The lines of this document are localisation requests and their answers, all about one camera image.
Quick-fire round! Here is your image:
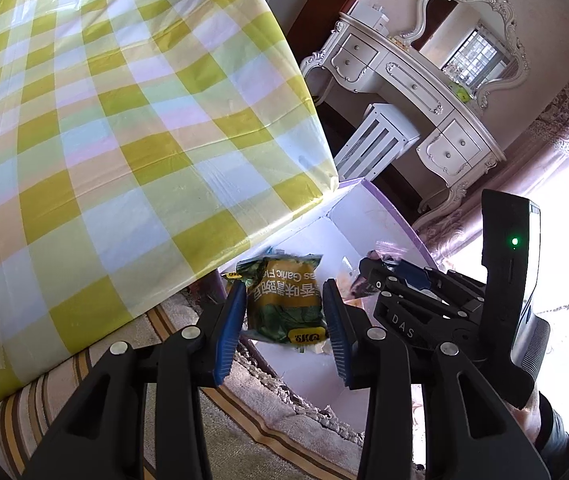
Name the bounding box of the pink embroidered curtain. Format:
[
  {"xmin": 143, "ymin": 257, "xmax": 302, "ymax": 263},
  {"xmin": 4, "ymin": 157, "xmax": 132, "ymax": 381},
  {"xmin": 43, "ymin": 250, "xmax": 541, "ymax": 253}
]
[{"xmin": 418, "ymin": 82, "xmax": 569, "ymax": 266}]

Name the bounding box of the green checkered tablecloth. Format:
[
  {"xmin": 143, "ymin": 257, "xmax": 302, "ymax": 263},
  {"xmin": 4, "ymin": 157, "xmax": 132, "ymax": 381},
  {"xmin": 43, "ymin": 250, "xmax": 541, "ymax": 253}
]
[{"xmin": 0, "ymin": 0, "xmax": 338, "ymax": 400}]

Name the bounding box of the white ornate dressing table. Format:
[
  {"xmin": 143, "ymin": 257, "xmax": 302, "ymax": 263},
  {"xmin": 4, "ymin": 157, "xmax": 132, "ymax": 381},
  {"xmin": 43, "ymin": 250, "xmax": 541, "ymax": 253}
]
[{"xmin": 299, "ymin": 8, "xmax": 508, "ymax": 216}]

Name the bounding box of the green pea snack packet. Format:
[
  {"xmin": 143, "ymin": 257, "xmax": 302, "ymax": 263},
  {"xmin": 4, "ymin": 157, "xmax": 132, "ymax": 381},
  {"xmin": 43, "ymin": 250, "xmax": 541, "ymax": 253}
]
[{"xmin": 222, "ymin": 252, "xmax": 327, "ymax": 347}]

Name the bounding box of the white slatted stool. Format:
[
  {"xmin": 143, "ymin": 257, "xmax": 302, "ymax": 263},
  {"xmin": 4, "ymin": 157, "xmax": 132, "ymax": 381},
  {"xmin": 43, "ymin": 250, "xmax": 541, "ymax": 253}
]
[{"xmin": 335, "ymin": 103, "xmax": 420, "ymax": 181}]

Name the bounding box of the person right hand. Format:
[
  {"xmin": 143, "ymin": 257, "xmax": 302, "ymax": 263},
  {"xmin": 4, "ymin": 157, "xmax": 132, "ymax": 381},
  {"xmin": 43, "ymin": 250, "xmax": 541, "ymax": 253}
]
[{"xmin": 504, "ymin": 388, "xmax": 542, "ymax": 444}]

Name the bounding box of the ornate white mirror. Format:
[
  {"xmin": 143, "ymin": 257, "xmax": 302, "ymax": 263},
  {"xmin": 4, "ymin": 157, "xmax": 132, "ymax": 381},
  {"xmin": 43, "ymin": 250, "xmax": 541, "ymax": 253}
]
[{"xmin": 395, "ymin": 0, "xmax": 530, "ymax": 116}]

